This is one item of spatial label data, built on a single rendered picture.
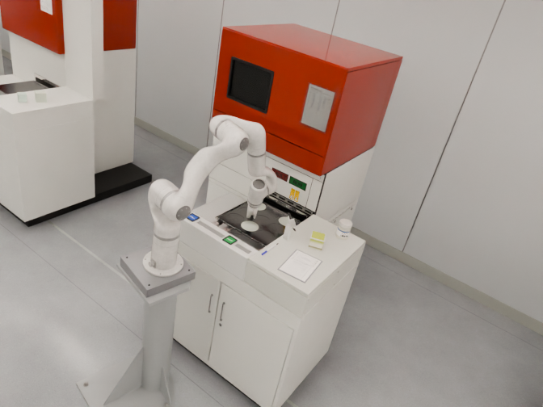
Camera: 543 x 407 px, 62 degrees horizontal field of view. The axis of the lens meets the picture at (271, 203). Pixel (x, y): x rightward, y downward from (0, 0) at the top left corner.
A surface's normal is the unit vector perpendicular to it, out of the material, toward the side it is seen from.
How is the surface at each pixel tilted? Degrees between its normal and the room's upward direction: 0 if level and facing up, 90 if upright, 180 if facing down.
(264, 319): 90
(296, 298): 90
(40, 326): 0
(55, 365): 0
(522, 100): 90
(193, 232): 90
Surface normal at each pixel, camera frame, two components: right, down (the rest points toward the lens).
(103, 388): 0.18, -0.85
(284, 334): -0.58, 0.33
